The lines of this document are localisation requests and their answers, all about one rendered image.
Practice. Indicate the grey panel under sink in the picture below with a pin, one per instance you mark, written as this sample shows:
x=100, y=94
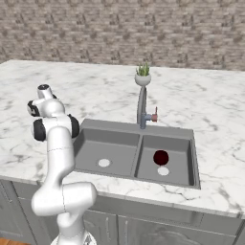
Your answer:
x=150, y=209

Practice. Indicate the grey sink tap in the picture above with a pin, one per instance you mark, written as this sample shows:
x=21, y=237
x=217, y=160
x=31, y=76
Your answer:
x=141, y=102

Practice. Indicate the grey cupboard door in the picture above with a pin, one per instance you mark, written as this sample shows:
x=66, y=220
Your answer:
x=102, y=228
x=172, y=234
x=16, y=213

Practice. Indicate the grey double basin sink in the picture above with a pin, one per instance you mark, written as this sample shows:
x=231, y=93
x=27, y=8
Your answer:
x=108, y=145

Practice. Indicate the red tap lever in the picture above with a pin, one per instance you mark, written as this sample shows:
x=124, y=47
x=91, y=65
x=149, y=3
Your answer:
x=155, y=116

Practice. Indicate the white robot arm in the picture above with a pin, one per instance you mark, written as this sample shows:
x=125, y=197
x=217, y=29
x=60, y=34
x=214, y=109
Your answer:
x=58, y=150

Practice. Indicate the green plant in white pot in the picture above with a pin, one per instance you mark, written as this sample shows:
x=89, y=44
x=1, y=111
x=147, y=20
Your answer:
x=142, y=79

